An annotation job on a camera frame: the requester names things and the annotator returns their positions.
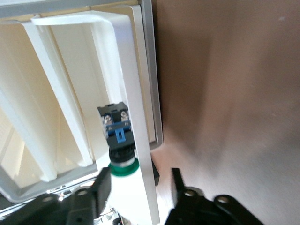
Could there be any white plastic drawer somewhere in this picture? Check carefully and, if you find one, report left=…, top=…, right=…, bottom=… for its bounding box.
left=30, top=4, right=161, bottom=225
left=0, top=21, right=58, bottom=183
left=22, top=21, right=99, bottom=169

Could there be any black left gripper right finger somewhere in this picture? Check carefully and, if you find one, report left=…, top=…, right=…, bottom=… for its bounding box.
left=165, top=167, right=267, bottom=225

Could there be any green mushroom push button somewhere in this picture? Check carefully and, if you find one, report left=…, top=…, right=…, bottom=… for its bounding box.
left=97, top=101, right=141, bottom=178

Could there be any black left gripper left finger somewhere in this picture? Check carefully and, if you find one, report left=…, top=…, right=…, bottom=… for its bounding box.
left=0, top=167, right=113, bottom=225

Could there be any white compartment tray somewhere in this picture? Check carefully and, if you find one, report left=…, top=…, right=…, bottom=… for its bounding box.
left=0, top=0, right=164, bottom=207

